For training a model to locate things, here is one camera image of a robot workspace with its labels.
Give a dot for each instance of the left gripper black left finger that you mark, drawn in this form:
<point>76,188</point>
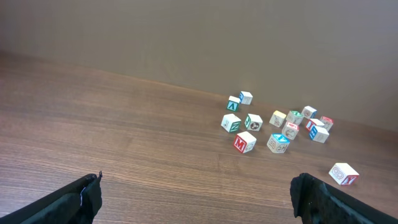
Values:
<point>77,202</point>

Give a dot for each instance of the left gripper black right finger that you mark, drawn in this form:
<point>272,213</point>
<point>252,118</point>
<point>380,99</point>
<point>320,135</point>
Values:
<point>316,202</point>

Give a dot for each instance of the blue X wooden block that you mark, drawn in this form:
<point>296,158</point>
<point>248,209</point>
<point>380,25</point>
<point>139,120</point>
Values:
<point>278,143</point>

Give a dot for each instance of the red nine baseball block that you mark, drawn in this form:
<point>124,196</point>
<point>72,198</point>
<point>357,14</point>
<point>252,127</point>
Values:
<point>290,130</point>

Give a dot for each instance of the red M dog block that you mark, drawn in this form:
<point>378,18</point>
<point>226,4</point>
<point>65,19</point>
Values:
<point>244,142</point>

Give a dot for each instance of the red Y wooden block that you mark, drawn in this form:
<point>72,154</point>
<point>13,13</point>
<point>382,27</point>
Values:
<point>343,174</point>

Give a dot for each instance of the blue letter flower block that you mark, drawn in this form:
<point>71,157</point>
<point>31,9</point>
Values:
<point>318,134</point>

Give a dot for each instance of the red letter plain block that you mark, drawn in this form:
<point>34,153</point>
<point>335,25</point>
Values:
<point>313,122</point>

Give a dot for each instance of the red W wooden block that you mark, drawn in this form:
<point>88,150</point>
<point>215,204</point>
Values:
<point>328,122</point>

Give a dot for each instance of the green N wooden block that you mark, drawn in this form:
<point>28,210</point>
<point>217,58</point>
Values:
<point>295,117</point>

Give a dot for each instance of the blue letter block far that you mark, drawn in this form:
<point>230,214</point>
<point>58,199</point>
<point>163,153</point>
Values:
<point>309,112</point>

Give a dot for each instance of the yellow top wooden block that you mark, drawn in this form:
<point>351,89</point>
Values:
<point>277,118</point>

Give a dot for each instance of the green J soccer block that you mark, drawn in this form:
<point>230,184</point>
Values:
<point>253,122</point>

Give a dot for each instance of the green Z wooden block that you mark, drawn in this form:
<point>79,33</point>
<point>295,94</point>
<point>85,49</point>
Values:
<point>231,123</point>

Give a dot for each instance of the blue P wooden block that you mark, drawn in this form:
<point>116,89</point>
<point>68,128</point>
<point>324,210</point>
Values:
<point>245,97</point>

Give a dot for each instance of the green V wooden block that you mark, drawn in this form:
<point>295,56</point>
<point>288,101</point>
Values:
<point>233,103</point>

